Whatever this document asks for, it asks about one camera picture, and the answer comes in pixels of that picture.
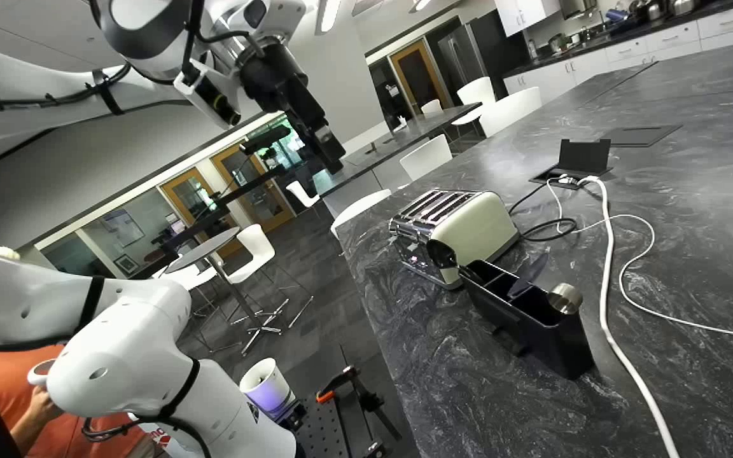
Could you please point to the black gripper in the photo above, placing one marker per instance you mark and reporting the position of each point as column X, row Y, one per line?
column 273, row 79

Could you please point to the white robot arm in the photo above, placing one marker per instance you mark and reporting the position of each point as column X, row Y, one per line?
column 118, row 339

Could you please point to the silver round utensil in holder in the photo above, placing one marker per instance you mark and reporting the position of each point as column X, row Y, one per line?
column 570, row 298

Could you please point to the white chair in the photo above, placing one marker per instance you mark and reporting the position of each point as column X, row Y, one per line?
column 259, row 247

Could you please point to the cream chrome four-slot toaster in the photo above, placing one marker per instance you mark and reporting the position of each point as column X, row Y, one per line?
column 441, row 233

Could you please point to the round cafe table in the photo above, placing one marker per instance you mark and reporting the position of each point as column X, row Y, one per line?
column 259, row 321

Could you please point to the white paper cup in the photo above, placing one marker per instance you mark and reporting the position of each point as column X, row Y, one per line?
column 268, row 389

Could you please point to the black countertop power socket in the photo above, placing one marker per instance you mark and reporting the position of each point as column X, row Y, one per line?
column 580, row 160

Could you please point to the person in orange shirt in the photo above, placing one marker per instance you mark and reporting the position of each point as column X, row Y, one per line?
column 62, row 436

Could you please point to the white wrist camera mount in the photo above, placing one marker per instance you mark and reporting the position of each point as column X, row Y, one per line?
column 207, row 73

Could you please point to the black clamp orange handle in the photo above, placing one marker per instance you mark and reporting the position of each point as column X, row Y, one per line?
column 357, row 406

